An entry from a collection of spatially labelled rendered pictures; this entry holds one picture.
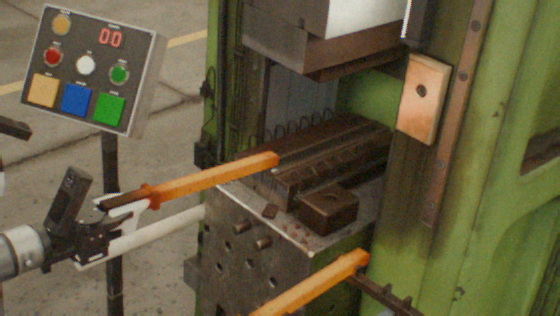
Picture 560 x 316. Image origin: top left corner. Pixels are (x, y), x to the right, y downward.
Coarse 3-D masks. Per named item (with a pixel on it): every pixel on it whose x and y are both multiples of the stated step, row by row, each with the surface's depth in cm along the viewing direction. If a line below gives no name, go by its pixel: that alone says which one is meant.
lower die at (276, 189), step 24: (336, 120) 197; (360, 120) 196; (264, 144) 181; (288, 144) 180; (312, 144) 180; (360, 144) 184; (384, 144) 185; (288, 168) 168; (336, 168) 173; (384, 168) 189; (264, 192) 171; (288, 192) 164
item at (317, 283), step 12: (360, 252) 144; (336, 264) 140; (348, 264) 140; (360, 264) 143; (312, 276) 136; (324, 276) 137; (336, 276) 137; (300, 288) 133; (312, 288) 133; (324, 288) 136; (276, 300) 130; (288, 300) 130; (300, 300) 131; (264, 312) 127; (276, 312) 127; (288, 312) 130
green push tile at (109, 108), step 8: (104, 96) 184; (112, 96) 183; (104, 104) 184; (112, 104) 183; (120, 104) 182; (96, 112) 184; (104, 112) 184; (112, 112) 183; (120, 112) 182; (96, 120) 184; (104, 120) 184; (112, 120) 183
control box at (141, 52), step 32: (64, 32) 189; (96, 32) 186; (128, 32) 184; (32, 64) 191; (64, 64) 189; (96, 64) 186; (128, 64) 183; (160, 64) 188; (96, 96) 185; (128, 96) 183; (128, 128) 182
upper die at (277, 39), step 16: (256, 16) 155; (272, 16) 151; (256, 32) 156; (272, 32) 152; (288, 32) 149; (304, 32) 145; (352, 32) 154; (368, 32) 158; (384, 32) 162; (400, 32) 167; (256, 48) 158; (272, 48) 154; (288, 48) 150; (304, 48) 146; (320, 48) 149; (336, 48) 153; (352, 48) 157; (368, 48) 161; (384, 48) 165; (288, 64) 151; (304, 64) 148; (320, 64) 152
